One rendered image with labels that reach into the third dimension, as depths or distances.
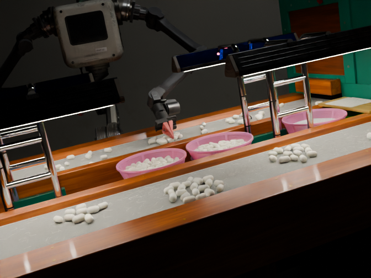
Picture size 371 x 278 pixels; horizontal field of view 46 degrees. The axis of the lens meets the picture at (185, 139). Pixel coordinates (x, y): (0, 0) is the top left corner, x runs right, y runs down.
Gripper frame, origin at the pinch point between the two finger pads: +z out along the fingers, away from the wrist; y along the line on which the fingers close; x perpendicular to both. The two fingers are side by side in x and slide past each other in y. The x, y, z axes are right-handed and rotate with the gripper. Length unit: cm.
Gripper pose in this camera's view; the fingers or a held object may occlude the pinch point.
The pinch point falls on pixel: (172, 136)
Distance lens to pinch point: 195.1
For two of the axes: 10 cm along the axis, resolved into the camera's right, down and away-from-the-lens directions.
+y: 9.2, -2.6, 3.1
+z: 3.9, 7.1, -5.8
